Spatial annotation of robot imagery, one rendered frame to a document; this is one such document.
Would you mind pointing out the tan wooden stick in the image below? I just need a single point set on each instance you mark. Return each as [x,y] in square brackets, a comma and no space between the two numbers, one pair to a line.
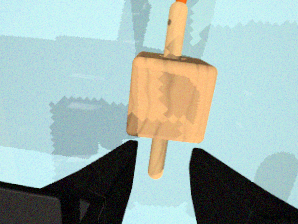
[174,39]

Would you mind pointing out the light wooden block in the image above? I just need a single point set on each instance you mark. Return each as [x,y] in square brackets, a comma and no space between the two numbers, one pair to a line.
[170,99]

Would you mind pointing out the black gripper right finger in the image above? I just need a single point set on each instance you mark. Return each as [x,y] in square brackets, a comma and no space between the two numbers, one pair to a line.
[223,196]

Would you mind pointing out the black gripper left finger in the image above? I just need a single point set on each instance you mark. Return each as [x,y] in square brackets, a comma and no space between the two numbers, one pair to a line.
[97,194]

